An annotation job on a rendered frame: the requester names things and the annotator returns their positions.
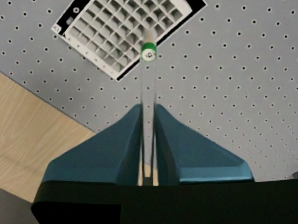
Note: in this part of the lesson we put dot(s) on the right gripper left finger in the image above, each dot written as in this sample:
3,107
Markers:
104,157

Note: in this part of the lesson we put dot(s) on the white grid rack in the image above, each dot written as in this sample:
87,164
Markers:
113,43

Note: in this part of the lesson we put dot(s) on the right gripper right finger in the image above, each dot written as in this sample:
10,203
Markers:
192,158

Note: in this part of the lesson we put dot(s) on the grey perforated plate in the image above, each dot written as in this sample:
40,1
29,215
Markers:
230,73

